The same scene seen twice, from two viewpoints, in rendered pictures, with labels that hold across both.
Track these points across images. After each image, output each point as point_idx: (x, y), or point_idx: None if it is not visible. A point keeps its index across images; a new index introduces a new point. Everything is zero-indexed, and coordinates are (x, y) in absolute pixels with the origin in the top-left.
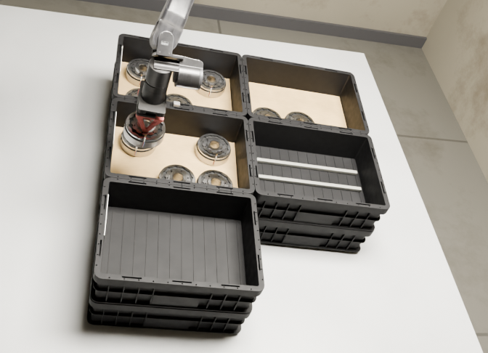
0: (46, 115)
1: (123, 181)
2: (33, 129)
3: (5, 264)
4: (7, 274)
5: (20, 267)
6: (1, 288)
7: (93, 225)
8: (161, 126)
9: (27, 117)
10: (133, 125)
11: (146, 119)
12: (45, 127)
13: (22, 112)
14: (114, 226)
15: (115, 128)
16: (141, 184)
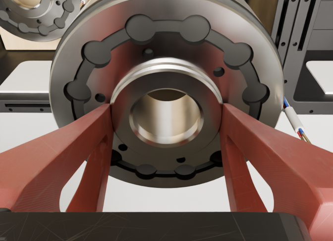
0: (2, 119)
1: (295, 64)
2: (42, 130)
3: (291, 131)
4: (309, 127)
5: (300, 115)
6: (330, 131)
7: None
8: (149, 17)
9: (21, 139)
10: (183, 163)
11: (131, 119)
12: (29, 117)
13: (16, 145)
14: (329, 26)
15: (14, 45)
16: (315, 5)
